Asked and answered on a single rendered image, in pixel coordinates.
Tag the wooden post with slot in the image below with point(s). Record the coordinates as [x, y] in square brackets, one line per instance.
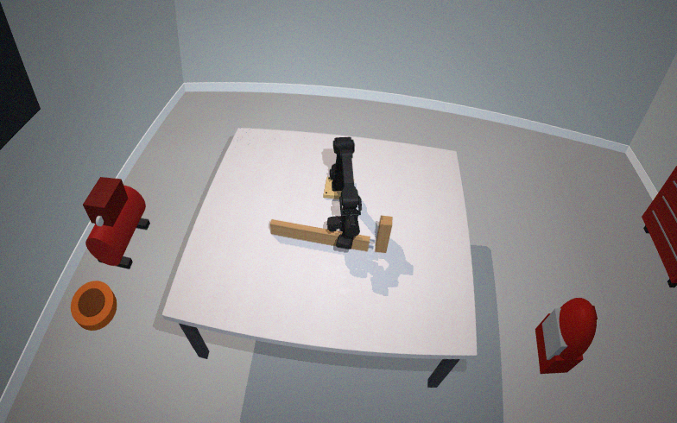
[383, 234]

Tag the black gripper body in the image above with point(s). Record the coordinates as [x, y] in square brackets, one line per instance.
[344, 242]

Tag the wooden rail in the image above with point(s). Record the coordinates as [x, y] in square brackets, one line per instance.
[316, 235]

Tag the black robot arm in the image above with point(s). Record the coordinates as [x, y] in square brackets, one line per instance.
[341, 175]

